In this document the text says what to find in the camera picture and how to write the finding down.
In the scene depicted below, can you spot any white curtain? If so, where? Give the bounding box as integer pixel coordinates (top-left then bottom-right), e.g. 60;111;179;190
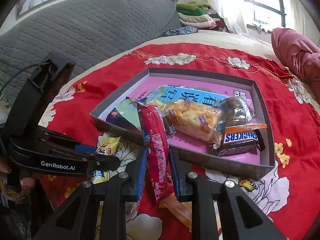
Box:
207;0;249;35

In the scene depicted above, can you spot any dark patterned cloth bundle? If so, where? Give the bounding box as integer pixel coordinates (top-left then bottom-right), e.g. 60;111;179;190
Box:
162;26;199;37

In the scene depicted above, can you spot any stack of folded clothes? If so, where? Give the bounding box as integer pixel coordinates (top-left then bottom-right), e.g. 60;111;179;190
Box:
176;2;229;33

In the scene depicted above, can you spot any pink quilted blanket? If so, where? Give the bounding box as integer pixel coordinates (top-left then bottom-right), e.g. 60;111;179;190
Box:
271;28;319;101

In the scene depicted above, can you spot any green foil snack packet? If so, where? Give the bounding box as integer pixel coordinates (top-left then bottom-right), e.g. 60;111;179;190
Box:
116;98;141;131

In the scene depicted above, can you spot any grey quilted headboard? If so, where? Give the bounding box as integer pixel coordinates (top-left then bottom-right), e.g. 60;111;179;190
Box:
1;0;181;103

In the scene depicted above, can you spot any brown chocolate snack packet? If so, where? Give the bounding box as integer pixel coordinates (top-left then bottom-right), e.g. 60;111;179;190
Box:
219;96;257;127

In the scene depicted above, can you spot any Snickers bar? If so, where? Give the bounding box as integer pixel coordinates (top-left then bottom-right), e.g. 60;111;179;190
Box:
210;129;266;157

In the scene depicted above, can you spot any red snack packet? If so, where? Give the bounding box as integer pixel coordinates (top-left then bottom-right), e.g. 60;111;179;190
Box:
137;103;172;204

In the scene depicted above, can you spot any blue wrapped candy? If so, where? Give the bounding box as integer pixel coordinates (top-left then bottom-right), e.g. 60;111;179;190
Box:
106;108;141;133

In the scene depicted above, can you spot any clear orange bread packet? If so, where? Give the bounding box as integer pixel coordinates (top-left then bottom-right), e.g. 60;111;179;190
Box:
158;193;222;233

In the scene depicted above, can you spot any yellow candy packet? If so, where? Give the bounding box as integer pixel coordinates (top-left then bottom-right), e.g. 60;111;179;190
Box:
87;137;120;184

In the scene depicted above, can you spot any grey cardboard box tray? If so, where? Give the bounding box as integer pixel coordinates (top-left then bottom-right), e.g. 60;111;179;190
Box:
90;68;276;180

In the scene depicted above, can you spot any orange rice cracker packet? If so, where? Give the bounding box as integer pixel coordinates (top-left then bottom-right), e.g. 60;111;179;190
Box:
149;99;222;144

